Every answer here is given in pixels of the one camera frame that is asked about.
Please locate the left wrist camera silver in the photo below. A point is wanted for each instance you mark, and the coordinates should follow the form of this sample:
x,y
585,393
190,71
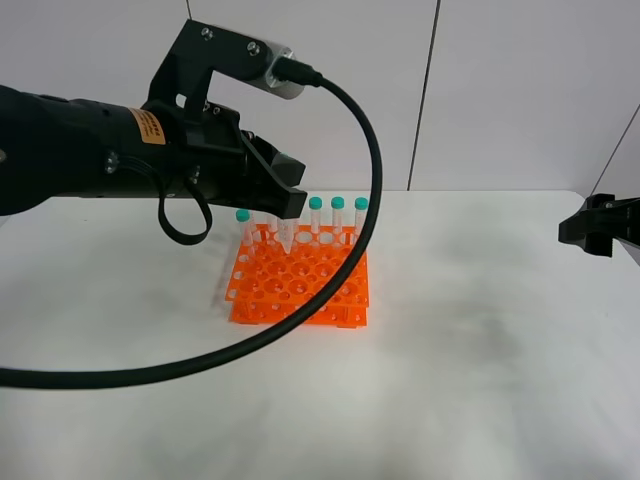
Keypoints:
x,y
201,50

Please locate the front left racked tube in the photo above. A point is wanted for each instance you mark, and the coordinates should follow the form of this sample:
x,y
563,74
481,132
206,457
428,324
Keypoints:
x,y
247,227

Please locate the test tube green cap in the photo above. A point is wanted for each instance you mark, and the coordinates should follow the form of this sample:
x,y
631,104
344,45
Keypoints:
x,y
287,229

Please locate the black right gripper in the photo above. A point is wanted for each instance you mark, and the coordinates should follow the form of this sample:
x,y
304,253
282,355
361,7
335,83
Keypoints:
x,y
607,220

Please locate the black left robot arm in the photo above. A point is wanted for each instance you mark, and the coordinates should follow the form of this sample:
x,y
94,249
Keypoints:
x,y
77,148

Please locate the row tube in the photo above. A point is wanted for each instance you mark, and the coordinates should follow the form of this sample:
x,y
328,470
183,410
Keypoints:
x,y
361,207
337,205
315,206
272,228

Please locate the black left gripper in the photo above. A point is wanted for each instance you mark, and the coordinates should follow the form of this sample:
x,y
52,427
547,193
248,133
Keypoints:
x,y
232,166

